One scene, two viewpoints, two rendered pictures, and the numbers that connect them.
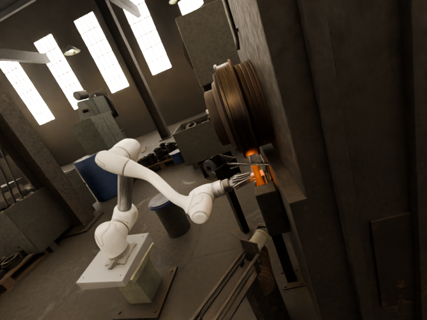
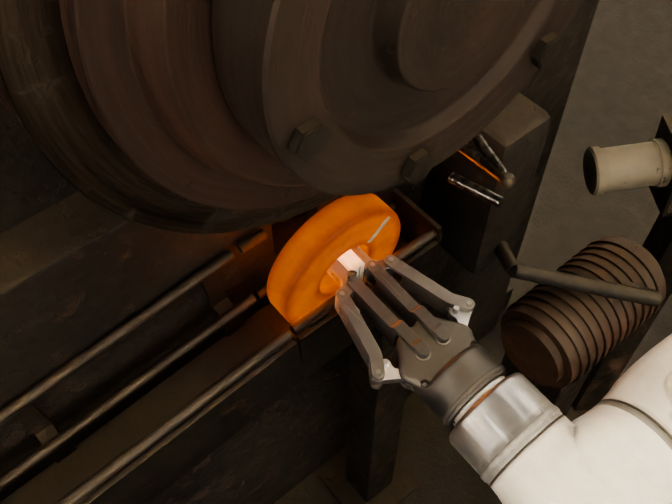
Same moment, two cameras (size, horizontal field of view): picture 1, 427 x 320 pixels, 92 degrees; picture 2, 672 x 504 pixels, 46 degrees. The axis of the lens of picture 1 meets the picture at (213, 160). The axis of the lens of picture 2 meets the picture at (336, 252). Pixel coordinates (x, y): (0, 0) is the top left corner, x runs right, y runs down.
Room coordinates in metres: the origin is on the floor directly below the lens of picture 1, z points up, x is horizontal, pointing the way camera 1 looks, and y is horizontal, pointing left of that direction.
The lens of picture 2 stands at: (1.39, 0.10, 1.38)
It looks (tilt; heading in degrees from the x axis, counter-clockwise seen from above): 54 degrees down; 219
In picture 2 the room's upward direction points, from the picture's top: straight up
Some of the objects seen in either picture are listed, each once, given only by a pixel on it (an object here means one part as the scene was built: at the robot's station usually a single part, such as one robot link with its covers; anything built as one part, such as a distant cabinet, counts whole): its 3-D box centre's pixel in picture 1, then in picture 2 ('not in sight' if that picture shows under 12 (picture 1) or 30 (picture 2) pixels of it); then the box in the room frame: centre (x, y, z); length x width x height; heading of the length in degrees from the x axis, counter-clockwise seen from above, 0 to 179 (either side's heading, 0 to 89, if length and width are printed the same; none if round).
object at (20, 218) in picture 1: (39, 213); not in sight; (3.18, 2.87, 0.43); 1.23 x 0.93 x 0.87; 166
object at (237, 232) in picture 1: (231, 197); not in sight; (1.55, -0.02, 0.36); 0.26 x 0.20 x 0.72; 23
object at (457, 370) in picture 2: (230, 183); (444, 364); (1.06, -0.04, 0.74); 0.09 x 0.08 x 0.07; 78
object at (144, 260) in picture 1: (128, 263); not in sight; (1.30, 0.88, 0.33); 0.32 x 0.32 x 0.04; 71
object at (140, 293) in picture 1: (138, 279); not in sight; (1.30, 0.88, 0.16); 0.40 x 0.40 x 0.31; 71
